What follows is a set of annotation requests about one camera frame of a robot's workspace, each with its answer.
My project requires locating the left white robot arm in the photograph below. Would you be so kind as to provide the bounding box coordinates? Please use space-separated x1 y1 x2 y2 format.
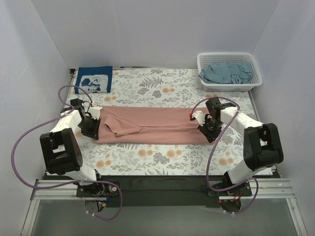
40 99 105 197

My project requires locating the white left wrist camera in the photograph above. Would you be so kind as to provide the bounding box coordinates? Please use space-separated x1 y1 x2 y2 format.
88 106 102 120

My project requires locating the blue grey t shirt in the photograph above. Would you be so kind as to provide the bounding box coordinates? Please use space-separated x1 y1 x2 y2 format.
199 61 254 85

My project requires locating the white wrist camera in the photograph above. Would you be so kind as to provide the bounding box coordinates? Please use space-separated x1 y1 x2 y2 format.
189 111 205 126
88 106 102 120

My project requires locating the pink t shirt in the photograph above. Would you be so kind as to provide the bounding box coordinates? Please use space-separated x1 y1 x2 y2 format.
95 106 209 145

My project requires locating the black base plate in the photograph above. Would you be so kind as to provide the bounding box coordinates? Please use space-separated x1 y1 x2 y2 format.
76 175 252 209

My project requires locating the aluminium frame rail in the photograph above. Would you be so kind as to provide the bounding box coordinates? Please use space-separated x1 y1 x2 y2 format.
21 178 307 236

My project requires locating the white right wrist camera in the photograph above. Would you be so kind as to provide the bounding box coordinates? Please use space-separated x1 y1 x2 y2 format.
189 111 205 126

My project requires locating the white plastic laundry basket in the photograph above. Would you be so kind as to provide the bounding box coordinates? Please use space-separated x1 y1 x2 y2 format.
197 52 262 92

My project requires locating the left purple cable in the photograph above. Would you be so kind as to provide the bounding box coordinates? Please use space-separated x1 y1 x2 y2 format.
10 85 123 220

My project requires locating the folded navy printed t shirt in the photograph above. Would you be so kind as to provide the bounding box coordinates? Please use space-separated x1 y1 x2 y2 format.
74 66 113 94

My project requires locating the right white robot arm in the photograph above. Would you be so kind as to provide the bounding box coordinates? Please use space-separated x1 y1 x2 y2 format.
189 97 284 196

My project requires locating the floral patterned table cloth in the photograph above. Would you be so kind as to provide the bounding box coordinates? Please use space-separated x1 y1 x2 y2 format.
75 69 243 175

